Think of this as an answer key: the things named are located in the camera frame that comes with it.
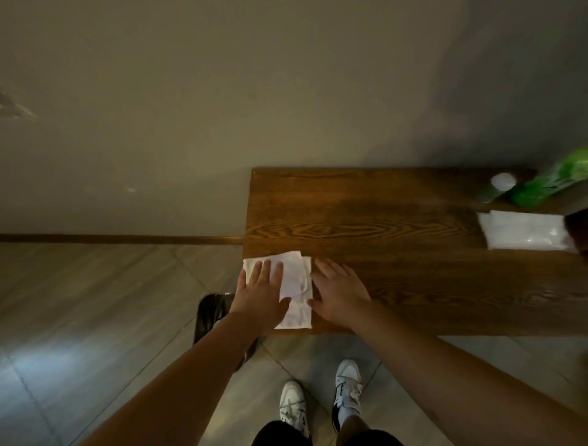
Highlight clear-wrapped white tissue pack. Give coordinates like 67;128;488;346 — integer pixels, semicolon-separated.
477;210;575;251

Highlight black shorts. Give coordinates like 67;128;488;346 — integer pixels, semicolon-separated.
251;420;405;446

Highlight white-capped glass shaker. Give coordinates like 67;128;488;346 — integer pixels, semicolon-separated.
475;172;517;205

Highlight person's white shoe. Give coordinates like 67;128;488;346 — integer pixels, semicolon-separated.
331;359;364;433
279;380;311;437

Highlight person's left hand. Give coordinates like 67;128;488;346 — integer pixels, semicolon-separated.
228;259;293;331

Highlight brown curtain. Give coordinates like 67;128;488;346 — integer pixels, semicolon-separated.
565;209;588;256

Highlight person's right hand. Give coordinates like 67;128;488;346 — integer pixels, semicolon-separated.
306;257;372;334

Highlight person's right leg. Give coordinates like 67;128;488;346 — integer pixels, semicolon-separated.
337;415;368;437

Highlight person's left forearm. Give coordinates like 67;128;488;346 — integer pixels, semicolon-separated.
80;312;263;446

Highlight person's right forearm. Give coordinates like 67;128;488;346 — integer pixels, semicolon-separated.
353;303;588;446

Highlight black trash bin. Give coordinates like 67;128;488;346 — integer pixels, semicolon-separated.
192;293;258;372

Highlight white wiping cloth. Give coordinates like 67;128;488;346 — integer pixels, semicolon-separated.
242;251;314;330

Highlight person's left white shoe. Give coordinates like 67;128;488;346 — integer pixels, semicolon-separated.
279;380;311;437

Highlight green drink bottle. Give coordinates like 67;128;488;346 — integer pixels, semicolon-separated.
510;146;588;208

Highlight person's right white shoe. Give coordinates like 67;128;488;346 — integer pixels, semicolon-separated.
331;359;364;433

